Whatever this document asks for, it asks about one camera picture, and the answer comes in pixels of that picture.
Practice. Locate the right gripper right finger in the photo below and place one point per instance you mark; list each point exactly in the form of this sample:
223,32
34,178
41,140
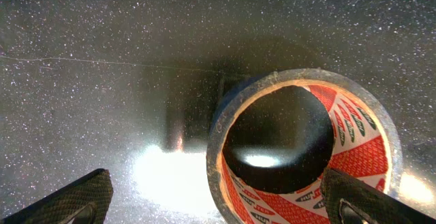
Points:
361,200

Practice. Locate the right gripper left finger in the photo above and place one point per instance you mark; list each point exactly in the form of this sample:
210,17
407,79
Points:
81,196

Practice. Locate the roll of blue tape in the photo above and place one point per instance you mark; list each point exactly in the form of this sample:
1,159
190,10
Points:
361,156

